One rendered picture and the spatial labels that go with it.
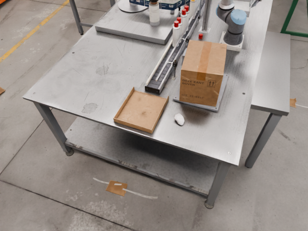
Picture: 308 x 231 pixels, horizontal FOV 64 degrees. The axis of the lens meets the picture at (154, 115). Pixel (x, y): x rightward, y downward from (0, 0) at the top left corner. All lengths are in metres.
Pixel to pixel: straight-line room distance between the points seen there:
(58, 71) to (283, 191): 2.08
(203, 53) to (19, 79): 2.56
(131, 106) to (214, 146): 0.59
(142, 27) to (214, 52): 0.88
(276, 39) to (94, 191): 2.02
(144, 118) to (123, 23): 1.08
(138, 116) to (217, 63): 0.58
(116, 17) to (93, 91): 0.91
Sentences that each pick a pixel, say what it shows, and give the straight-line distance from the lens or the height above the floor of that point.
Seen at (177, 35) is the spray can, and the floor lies 0.98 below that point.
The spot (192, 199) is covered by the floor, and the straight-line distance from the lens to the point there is 2.20.
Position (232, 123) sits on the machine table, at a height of 0.83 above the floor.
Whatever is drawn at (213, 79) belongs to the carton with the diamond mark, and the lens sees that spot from 1.46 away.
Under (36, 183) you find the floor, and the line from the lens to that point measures 2.52.
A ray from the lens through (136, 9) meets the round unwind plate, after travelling 2.53.
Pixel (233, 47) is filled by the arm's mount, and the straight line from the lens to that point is 2.11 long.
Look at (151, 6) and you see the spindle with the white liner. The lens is 2.19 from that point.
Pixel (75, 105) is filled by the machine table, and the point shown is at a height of 0.83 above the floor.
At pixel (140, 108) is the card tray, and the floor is 0.83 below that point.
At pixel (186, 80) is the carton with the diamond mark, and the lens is 1.49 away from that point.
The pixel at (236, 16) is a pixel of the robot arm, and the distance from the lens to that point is 2.03.
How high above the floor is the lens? 2.05
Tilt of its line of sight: 51 degrees down
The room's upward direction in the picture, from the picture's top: 4 degrees counter-clockwise
